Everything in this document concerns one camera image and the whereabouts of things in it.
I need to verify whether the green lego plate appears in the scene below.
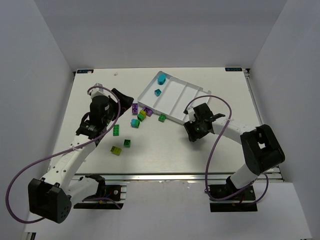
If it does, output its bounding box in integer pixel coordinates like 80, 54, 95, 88
112, 124, 120, 137

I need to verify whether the blue-green lego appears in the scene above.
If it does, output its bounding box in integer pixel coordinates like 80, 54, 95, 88
130, 119, 140, 129

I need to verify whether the small blue lego brick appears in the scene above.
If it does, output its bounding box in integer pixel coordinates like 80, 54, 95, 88
154, 89, 162, 97

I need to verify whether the blue long lego brick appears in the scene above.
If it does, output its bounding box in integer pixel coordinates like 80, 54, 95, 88
157, 74, 166, 85

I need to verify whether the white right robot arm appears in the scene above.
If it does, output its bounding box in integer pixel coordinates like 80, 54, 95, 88
183, 103, 285, 202

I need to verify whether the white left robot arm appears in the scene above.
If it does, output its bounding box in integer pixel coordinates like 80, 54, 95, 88
28, 87, 134, 224

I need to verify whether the purple lego brick left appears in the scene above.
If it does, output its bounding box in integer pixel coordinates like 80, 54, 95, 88
131, 103, 139, 116

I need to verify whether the purple lego brick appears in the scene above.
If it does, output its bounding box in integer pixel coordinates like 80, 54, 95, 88
142, 107, 153, 117
131, 103, 139, 116

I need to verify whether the yellow-green stacked lego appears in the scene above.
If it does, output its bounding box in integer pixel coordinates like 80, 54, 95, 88
137, 110, 147, 122

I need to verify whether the purple lego brick right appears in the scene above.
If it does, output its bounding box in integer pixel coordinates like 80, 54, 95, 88
142, 107, 153, 117

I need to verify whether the green small square lego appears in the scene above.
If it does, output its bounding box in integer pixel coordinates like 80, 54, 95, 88
123, 139, 132, 148

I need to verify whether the green lego by tray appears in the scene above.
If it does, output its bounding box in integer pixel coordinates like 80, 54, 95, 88
158, 114, 167, 123

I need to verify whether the lime lego brick front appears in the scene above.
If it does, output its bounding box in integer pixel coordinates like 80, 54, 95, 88
110, 146, 122, 156

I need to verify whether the white divided sorting tray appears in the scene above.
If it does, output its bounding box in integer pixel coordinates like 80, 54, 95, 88
137, 71, 212, 125

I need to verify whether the blue label sticker right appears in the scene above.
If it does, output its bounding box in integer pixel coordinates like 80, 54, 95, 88
224, 67, 243, 72

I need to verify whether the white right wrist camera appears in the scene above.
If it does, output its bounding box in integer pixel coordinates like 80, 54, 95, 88
183, 106, 196, 123

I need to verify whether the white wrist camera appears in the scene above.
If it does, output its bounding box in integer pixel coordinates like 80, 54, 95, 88
183, 106, 196, 123
87, 83, 105, 99

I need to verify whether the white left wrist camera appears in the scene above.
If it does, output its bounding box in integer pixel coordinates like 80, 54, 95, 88
87, 83, 105, 99

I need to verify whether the aluminium table front rail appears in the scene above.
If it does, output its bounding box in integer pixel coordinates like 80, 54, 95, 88
72, 172, 284, 182

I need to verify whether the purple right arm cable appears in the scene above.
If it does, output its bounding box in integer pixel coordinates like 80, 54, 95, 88
183, 95, 270, 203

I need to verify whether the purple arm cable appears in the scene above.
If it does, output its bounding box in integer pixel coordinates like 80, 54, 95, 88
183, 95, 270, 203
5, 86, 123, 224

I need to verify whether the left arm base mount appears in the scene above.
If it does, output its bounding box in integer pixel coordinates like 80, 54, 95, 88
73, 174, 127, 210

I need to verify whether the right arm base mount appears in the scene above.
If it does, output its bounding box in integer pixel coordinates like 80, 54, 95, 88
208, 183, 258, 213

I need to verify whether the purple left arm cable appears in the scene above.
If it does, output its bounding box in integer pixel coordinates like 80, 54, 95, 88
5, 86, 123, 224

